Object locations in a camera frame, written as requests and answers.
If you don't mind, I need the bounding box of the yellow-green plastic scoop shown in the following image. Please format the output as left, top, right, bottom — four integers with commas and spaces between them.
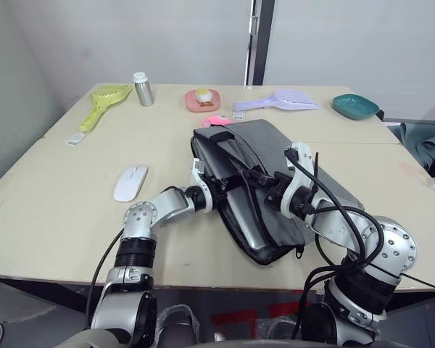
78, 84, 134, 133

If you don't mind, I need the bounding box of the pink dish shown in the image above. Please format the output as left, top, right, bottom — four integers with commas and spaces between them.
184, 88, 223, 114

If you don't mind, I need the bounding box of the white computer mouse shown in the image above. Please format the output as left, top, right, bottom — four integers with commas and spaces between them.
113, 165, 149, 203

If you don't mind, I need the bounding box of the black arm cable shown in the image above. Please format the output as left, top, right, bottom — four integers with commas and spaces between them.
283, 146, 386, 342
85, 185, 190, 328

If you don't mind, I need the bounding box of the teal dish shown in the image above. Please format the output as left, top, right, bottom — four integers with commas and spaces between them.
331, 94, 381, 121

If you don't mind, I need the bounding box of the white and yellow egg toy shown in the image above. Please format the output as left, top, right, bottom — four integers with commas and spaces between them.
196, 87, 214, 106

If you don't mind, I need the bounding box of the grey laptop bag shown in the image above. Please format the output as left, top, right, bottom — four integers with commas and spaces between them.
190, 118, 365, 267

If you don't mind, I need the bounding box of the silver bottle with white cap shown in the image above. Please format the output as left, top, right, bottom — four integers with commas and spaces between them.
132, 72, 156, 107

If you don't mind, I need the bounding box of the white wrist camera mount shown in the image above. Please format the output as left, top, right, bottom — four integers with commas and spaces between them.
188, 158, 208, 190
279, 141, 320, 219

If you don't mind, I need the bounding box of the black zip tie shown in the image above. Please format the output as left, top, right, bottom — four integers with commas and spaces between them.
397, 272, 435, 291

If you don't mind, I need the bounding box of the teal cloth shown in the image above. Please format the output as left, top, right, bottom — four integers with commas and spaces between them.
398, 122, 435, 171

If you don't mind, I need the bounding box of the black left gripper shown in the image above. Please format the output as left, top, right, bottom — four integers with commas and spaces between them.
204, 173, 231, 199

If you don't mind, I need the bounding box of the dark bubble-wrapped rounded shape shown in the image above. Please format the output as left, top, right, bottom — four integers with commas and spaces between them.
156, 304, 199, 348
260, 314, 302, 344

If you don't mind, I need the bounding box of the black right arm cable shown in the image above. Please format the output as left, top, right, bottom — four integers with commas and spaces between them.
283, 146, 386, 342

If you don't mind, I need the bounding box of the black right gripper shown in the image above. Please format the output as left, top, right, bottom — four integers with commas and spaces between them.
229, 157, 290, 211

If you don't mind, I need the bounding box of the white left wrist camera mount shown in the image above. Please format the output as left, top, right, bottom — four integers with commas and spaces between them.
188, 158, 208, 190

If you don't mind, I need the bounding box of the pink small object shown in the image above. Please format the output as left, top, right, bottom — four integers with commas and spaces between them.
202, 114, 233, 128

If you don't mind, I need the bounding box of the dark door frame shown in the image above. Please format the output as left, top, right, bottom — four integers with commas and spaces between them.
244, 0, 277, 86

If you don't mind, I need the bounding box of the lilac plastic scoop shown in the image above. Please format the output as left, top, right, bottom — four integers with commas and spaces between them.
232, 88, 322, 115

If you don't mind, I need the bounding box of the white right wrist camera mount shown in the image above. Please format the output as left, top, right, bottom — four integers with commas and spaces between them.
279, 141, 320, 219

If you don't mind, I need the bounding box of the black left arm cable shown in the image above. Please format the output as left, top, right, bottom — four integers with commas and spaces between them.
85, 185, 190, 328

